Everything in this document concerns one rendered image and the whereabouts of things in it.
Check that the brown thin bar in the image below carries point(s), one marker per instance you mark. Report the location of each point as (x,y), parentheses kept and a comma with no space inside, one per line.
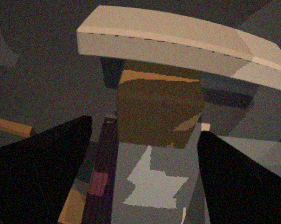
(18,129)

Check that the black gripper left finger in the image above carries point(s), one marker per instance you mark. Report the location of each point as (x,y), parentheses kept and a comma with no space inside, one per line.
(37,172)

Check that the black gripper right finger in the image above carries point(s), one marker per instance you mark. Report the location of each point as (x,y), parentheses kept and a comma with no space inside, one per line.
(237,189)

